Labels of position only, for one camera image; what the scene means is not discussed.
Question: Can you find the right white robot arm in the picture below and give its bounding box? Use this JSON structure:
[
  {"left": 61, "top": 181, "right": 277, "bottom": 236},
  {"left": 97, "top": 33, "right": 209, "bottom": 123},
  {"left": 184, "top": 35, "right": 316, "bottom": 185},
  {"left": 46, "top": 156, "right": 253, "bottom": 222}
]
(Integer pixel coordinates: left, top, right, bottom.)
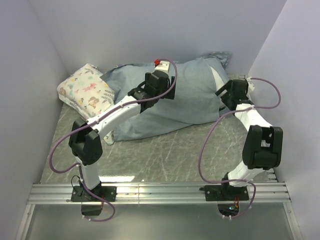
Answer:
[{"left": 215, "top": 78, "right": 284, "bottom": 200}]

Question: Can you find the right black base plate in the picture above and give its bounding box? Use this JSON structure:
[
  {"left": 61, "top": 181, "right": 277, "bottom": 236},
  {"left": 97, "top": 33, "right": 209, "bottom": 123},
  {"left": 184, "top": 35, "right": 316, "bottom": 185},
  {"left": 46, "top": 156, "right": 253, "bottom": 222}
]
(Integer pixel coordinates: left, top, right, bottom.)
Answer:
[{"left": 199, "top": 184, "right": 249, "bottom": 202}]

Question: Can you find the floral print pillow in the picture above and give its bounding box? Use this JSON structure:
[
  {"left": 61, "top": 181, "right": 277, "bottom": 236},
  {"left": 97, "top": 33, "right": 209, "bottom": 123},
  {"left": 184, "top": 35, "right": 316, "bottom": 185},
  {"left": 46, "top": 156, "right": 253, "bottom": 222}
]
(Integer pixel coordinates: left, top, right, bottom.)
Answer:
[{"left": 56, "top": 62, "right": 116, "bottom": 146}]

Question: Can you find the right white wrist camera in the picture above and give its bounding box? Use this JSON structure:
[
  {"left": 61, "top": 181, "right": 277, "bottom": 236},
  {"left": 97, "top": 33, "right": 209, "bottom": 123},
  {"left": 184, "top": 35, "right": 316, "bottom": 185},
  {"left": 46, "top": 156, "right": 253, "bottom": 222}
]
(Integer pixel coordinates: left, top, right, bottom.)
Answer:
[{"left": 246, "top": 77, "right": 255, "bottom": 92}]

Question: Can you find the black control box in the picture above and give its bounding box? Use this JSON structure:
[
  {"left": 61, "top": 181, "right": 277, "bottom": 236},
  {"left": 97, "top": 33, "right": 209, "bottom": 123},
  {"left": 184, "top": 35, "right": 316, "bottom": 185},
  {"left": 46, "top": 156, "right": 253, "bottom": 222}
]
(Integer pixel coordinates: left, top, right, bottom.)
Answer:
[{"left": 80, "top": 204, "right": 103, "bottom": 217}]

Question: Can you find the aluminium mounting rail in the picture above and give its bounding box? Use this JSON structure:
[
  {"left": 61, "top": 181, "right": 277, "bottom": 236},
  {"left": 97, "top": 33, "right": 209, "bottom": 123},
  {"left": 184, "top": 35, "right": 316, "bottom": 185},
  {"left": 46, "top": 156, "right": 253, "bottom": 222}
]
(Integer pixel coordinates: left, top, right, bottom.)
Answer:
[{"left": 27, "top": 182, "right": 291, "bottom": 205}]

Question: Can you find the blue fish-print pillowcase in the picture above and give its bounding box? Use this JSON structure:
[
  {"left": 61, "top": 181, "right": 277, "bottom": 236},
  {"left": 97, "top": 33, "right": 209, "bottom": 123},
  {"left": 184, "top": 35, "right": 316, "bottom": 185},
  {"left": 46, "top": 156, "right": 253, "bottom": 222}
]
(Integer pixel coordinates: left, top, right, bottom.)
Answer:
[{"left": 113, "top": 51, "right": 232, "bottom": 141}]

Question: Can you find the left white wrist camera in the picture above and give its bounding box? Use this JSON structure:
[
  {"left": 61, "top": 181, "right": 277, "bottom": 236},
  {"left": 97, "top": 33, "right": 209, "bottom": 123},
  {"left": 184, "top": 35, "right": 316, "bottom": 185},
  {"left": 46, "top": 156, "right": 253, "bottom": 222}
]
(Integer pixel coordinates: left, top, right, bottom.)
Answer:
[{"left": 154, "top": 59, "right": 171, "bottom": 74}]

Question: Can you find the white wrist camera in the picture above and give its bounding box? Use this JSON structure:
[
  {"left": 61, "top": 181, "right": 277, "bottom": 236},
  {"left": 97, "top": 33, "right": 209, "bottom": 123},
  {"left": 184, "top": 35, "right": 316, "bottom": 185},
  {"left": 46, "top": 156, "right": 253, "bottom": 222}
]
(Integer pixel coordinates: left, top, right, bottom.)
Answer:
[
  {"left": 154, "top": 59, "right": 171, "bottom": 74},
  {"left": 246, "top": 77, "right": 255, "bottom": 92}
]

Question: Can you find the white pillow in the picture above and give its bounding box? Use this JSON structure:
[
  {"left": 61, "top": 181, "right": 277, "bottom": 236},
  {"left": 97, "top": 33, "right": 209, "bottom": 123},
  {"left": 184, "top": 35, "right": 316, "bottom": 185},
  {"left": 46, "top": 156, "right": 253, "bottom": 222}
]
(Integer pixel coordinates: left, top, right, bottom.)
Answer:
[{"left": 210, "top": 66, "right": 230, "bottom": 90}]

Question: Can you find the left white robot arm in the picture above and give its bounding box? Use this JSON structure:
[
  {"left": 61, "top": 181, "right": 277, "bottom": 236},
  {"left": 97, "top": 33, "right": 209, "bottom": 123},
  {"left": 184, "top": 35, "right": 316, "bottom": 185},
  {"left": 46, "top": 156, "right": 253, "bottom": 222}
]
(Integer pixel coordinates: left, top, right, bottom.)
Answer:
[{"left": 68, "top": 70, "right": 178, "bottom": 201}]

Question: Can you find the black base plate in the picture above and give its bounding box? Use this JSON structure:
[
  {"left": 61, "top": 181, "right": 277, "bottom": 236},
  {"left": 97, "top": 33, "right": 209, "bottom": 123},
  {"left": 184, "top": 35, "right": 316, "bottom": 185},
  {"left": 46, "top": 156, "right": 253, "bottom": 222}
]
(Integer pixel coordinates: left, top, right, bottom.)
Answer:
[
  {"left": 70, "top": 185, "right": 118, "bottom": 203},
  {"left": 199, "top": 184, "right": 249, "bottom": 202}
]

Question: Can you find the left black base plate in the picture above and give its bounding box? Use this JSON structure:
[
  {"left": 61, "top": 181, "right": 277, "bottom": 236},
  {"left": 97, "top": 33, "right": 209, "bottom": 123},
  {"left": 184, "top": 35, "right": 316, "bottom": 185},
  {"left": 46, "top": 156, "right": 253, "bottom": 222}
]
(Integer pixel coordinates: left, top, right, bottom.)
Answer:
[{"left": 70, "top": 185, "right": 118, "bottom": 203}]

